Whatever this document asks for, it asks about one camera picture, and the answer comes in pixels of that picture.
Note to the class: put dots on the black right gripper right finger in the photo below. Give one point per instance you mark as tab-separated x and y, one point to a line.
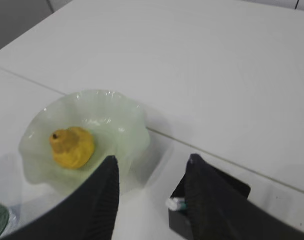
218	212

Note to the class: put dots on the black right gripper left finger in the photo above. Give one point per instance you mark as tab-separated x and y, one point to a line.
89	213

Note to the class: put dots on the teal utility knife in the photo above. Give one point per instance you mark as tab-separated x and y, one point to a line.
176	204

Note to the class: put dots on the yellow pear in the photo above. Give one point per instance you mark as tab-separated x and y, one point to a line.
72	147

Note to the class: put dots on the black square pen holder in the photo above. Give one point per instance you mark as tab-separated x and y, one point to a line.
178	219

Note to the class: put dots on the green wavy glass plate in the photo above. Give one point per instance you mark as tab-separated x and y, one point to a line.
116	122

